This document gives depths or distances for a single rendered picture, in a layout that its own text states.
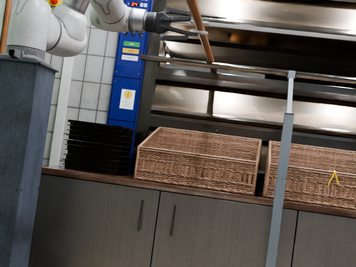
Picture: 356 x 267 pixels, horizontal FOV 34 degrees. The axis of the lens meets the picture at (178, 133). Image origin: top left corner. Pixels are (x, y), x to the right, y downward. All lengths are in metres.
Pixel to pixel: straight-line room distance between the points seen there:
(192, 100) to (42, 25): 1.05
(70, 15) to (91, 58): 0.76
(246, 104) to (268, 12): 0.50
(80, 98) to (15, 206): 1.08
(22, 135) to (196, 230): 0.85
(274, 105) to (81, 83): 1.06
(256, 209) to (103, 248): 0.70
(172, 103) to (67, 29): 0.85
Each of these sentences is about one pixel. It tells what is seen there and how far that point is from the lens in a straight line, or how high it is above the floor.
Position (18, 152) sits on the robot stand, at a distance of 2.30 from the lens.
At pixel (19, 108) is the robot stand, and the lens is 2.31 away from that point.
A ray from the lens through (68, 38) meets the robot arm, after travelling 2.51.
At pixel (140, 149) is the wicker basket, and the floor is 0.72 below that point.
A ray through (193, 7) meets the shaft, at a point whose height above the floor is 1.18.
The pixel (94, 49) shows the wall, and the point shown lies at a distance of 3.25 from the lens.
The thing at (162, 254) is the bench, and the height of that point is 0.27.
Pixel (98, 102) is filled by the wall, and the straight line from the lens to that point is 3.20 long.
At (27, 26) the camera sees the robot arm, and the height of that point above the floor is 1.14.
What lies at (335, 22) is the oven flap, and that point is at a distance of 3.19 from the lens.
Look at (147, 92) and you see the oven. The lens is 3.14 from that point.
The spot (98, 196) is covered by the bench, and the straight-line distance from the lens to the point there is 2.62.
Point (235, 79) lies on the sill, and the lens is 3.11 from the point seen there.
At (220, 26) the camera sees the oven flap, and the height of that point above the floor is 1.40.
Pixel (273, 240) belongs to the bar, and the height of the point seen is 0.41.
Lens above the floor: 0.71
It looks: 2 degrees up
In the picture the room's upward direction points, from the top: 8 degrees clockwise
